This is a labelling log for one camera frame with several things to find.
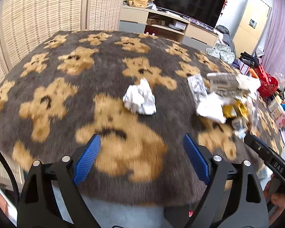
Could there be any silver foil wrapper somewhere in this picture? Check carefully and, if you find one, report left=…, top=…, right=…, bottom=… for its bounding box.
left=187, top=74, right=207, bottom=107

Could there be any brown teddy bear blanket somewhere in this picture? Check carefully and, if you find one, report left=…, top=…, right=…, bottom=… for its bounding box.
left=0, top=29, right=283, bottom=207

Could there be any orange stick in basket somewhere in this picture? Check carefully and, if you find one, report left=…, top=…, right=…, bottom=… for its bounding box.
left=249, top=68, right=258, bottom=79

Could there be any yellow snack wrapper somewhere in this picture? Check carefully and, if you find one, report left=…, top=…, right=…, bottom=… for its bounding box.
left=222, top=98, right=249, bottom=120

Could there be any red plastic basket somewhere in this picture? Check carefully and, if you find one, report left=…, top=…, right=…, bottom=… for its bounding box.
left=253, top=65, right=279, bottom=99

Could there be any white paper ball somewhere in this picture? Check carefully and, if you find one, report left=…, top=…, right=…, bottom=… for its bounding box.
left=122, top=78, right=156, bottom=115

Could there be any white green carton box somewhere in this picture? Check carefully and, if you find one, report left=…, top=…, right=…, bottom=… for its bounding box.
left=206, top=73, right=250, bottom=97

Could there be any black television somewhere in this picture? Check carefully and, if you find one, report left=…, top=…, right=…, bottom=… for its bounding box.
left=154, top=0, right=224, bottom=28

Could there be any beige door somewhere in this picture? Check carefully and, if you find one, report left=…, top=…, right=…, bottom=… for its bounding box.
left=233, top=0, right=271, bottom=58

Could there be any woven folding screen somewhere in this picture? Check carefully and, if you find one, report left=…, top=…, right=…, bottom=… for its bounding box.
left=0, top=0, right=122, bottom=83

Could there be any person's right hand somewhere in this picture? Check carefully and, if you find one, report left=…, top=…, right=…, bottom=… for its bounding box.
left=263, top=174, right=285, bottom=225

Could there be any purple curtain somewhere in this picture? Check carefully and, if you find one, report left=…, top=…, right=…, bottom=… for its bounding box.
left=263, top=0, right=285, bottom=77

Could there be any wooden TV cabinet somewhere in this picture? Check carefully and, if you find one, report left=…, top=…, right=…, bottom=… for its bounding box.
left=119, top=6, right=219, bottom=51

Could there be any grey patterned cloth bundle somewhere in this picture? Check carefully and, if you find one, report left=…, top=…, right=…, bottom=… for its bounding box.
left=205, top=43, right=235, bottom=65

